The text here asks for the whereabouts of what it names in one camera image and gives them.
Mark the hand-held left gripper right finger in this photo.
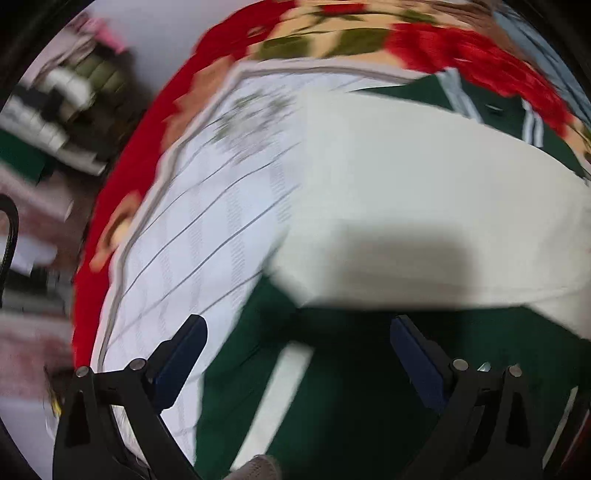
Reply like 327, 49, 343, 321
389, 315, 555, 480

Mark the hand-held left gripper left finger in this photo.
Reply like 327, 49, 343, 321
52, 314, 208, 480

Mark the green garment with white stripes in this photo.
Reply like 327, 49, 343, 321
194, 74, 591, 480

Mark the black clothes rack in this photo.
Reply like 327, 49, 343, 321
0, 14, 134, 185

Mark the grey knit cloth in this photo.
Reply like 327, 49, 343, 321
229, 455, 282, 480

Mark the white diamond-pattern printed mat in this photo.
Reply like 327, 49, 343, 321
90, 65, 416, 467

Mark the red floral blanket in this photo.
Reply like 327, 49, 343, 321
71, 0, 591, 370

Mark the green hanging garment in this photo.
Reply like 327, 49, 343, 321
0, 129, 49, 181

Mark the olive puffer vest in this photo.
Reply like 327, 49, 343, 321
74, 55, 127, 95

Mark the black hanging garment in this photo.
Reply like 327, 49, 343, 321
14, 88, 65, 121

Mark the white puffer jacket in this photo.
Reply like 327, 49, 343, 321
39, 67, 93, 104

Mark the pink fuzzy robe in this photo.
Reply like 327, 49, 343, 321
85, 16, 127, 54

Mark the black braided cable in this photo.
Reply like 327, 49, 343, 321
0, 194, 20, 308

